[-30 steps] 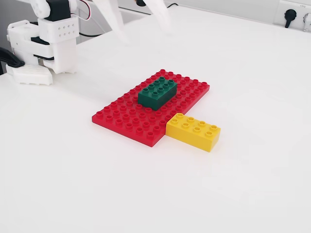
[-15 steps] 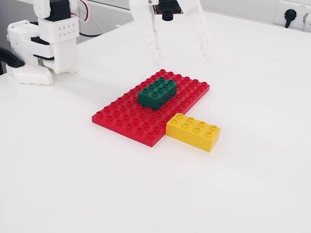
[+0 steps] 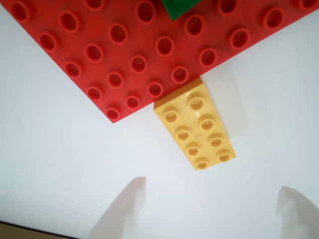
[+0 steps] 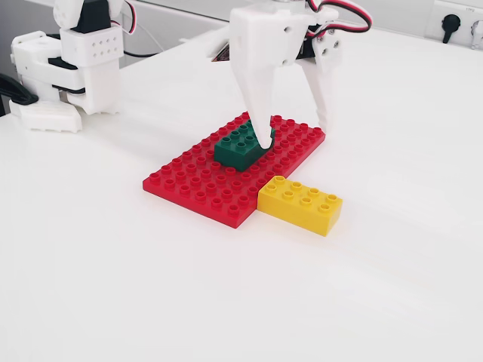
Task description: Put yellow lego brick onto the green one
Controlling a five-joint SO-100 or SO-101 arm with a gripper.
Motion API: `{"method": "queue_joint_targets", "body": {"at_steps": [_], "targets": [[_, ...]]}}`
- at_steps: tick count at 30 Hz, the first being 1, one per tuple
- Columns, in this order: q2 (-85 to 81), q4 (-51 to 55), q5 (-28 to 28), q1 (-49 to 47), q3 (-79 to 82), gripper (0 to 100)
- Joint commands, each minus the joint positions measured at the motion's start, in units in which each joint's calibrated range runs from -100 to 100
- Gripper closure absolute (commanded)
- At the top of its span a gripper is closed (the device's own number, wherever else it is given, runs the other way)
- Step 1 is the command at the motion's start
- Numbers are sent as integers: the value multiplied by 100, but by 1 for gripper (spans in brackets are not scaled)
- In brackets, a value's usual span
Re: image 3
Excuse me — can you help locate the yellow lego brick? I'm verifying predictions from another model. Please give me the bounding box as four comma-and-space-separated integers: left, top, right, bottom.
153, 76, 237, 171

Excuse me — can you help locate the red lego baseplate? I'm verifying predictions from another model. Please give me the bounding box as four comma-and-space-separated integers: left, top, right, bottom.
0, 0, 319, 124

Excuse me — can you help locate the green lego brick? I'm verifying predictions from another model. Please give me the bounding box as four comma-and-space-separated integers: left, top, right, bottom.
160, 0, 203, 21

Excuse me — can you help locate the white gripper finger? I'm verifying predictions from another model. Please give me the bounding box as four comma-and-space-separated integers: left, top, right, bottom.
88, 176, 148, 239
276, 185, 319, 239

